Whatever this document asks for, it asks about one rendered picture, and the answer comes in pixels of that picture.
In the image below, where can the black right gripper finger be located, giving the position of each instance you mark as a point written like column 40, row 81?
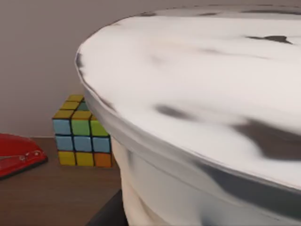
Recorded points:
column 110, row 214

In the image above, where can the multicoloured puzzle cube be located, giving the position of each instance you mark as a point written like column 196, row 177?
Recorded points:
column 80, row 141

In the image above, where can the red stapler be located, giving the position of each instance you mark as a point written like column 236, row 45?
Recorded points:
column 16, row 155

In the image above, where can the white round container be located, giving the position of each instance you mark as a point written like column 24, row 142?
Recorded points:
column 192, row 99

